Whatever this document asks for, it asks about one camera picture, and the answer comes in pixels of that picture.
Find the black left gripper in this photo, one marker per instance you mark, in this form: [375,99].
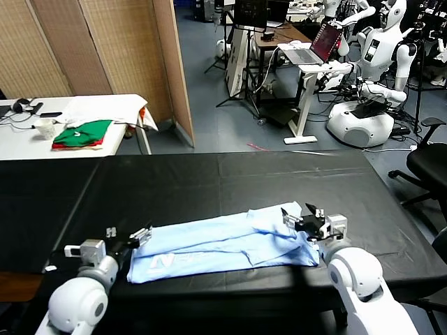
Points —
[120,244]

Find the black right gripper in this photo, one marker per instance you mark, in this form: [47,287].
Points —
[312,227]

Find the light blue t-shirt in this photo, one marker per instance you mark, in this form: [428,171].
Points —
[216,244]

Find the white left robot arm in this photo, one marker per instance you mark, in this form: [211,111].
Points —
[80,303]

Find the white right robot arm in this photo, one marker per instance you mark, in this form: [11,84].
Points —
[363,289]

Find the wide black tablecloth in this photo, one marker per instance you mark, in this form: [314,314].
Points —
[244,181]

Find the red folded shirt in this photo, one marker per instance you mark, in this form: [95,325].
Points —
[75,147]

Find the white standing desk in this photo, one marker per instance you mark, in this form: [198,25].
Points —
[302,104]

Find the green folded shirt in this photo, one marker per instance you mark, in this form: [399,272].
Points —
[84,132]

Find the white cloth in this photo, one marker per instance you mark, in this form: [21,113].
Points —
[104,108]

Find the black power strip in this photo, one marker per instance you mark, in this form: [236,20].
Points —
[401,130]

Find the black office chair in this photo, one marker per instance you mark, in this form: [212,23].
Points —
[424,160]

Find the white table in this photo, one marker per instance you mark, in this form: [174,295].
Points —
[21,146]

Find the black smartphone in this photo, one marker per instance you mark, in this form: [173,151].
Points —
[51,114]

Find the black remote device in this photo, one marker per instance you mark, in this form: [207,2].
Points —
[34,108]

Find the black light stand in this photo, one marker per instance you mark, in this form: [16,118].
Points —
[417,104]

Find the open laptop red screen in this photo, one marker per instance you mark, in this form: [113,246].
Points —
[304,56]

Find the black tripod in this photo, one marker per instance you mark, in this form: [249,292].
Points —
[248,63]

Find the white board panel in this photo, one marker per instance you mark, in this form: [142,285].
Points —
[234,63]

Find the black headphones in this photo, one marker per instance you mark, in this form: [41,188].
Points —
[21,104]

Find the white computer mouse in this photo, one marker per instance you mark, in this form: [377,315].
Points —
[296,43]

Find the small black box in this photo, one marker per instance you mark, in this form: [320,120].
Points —
[268,37]

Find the brown wooden desk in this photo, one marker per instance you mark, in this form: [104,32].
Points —
[279,35]

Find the white round device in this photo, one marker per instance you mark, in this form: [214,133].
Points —
[220,49]

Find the brown cardboard board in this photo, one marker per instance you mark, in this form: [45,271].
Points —
[104,45]

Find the black monitor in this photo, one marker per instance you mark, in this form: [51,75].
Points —
[249,14]

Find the slim white humanoid robot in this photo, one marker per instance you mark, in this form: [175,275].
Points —
[330,7]

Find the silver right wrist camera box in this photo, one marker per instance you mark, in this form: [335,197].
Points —
[338,225]

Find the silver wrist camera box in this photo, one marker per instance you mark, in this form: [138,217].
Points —
[89,251]
[338,225]

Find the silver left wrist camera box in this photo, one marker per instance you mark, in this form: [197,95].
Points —
[89,251]

